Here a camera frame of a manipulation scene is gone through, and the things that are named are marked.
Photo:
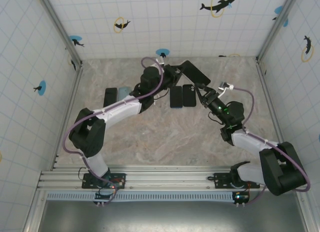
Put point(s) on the aluminium side rail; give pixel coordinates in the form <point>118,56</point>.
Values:
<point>70,104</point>
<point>263,79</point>

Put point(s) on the light blue phone case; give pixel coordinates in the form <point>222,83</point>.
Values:
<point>123,93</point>

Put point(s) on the blue circle animal sticker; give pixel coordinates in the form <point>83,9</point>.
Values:
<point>75,38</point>
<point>278,9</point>
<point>43,88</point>
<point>162,51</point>

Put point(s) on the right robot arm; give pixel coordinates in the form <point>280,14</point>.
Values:
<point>282,172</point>

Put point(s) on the black phone case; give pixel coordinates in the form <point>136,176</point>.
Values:
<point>189,98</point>

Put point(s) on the aluminium corner post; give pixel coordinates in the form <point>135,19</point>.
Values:
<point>60,29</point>
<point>277,26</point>

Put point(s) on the black smartphone blue edge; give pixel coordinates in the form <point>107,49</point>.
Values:
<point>175,96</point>

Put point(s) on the grey metal panel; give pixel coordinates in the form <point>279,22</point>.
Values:
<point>175,217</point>

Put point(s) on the small black circuit board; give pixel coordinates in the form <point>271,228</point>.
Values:
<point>241,197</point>
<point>105,196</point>

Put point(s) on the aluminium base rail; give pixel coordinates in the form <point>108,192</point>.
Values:
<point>170,178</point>

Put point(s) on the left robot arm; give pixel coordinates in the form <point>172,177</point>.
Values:
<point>87,134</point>

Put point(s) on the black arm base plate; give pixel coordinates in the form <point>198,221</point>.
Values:
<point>86,184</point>
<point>221,182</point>

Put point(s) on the aluminium frame leg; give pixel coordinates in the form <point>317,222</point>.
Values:
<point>306,212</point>
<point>35,212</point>

